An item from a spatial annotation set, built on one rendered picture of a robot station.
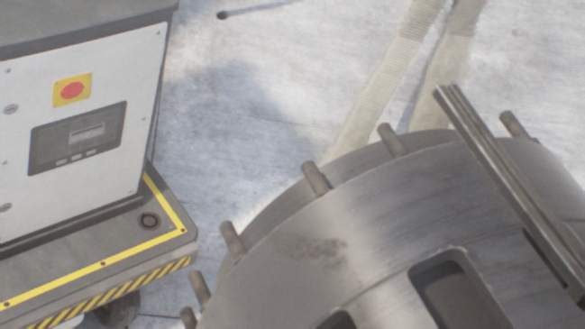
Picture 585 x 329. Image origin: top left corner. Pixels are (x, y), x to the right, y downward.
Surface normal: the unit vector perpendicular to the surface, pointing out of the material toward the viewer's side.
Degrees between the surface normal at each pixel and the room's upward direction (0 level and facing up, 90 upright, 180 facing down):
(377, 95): 78
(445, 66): 89
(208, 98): 0
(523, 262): 1
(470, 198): 3
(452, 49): 87
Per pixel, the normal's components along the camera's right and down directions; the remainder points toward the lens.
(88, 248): 0.22, -0.63
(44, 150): 0.56, 0.71
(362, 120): 0.04, 0.64
